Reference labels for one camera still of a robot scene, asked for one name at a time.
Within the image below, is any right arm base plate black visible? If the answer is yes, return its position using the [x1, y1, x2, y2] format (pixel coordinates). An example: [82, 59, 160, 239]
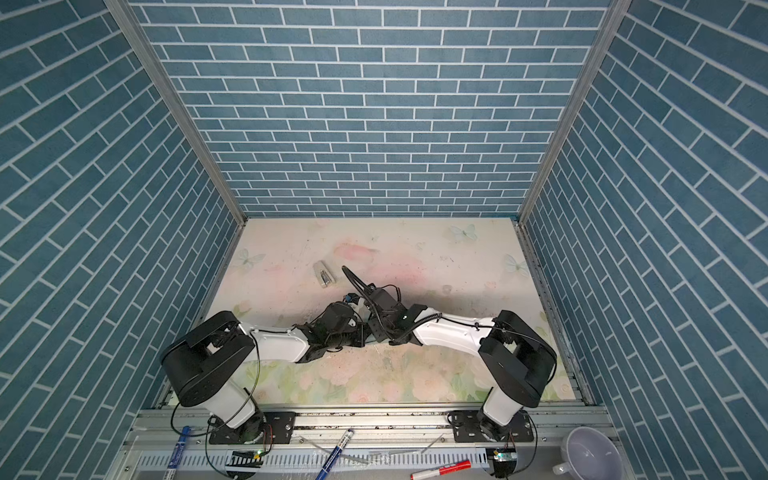
[447, 410, 535, 443]

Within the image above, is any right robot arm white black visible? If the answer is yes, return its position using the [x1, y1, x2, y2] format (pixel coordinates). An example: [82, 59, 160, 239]
[360, 286, 557, 429]

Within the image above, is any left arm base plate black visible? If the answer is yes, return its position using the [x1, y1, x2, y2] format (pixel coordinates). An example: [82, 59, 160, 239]
[208, 411, 296, 447]

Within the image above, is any blue marker pen centre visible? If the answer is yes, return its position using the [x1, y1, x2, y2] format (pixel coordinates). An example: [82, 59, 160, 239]
[315, 429, 354, 480]

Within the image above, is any white cup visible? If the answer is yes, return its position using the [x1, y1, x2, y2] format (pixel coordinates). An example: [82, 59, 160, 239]
[552, 426, 624, 480]

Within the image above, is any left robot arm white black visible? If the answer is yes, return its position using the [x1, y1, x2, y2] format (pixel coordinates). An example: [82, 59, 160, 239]
[160, 302, 371, 429]

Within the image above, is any blue marker pen left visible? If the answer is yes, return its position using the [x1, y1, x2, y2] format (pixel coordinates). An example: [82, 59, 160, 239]
[163, 426, 191, 480]

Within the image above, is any white slotted cable duct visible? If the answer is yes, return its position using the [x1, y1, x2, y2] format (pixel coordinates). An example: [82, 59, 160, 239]
[140, 448, 490, 473]

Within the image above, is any aluminium mounting rail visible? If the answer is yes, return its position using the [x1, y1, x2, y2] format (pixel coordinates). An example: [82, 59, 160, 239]
[119, 404, 613, 451]

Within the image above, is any blue marker pen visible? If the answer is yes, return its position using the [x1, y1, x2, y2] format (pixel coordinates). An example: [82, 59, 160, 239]
[315, 429, 354, 480]
[163, 426, 191, 480]

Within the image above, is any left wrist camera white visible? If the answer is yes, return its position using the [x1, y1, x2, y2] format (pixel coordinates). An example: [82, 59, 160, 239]
[343, 293, 360, 305]

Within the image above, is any red marker pen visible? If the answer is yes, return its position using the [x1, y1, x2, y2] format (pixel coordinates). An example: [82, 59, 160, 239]
[410, 460, 472, 480]

